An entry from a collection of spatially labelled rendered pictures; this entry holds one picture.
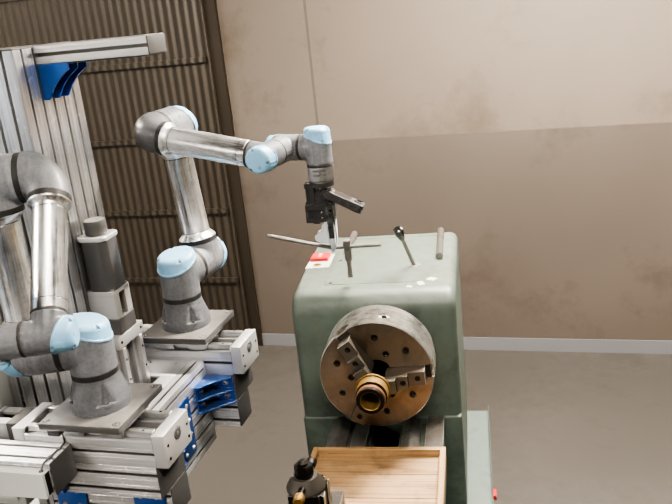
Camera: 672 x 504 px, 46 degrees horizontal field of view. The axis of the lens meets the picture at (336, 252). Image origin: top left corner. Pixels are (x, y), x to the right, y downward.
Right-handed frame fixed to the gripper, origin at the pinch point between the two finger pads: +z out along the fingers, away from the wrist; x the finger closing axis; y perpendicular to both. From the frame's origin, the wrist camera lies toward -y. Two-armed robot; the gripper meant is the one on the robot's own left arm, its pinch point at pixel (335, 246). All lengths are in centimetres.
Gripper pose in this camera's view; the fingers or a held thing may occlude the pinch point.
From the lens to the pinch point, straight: 228.9
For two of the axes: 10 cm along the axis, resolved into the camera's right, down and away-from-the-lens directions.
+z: 0.9, 9.5, 3.1
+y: -9.9, 0.5, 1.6
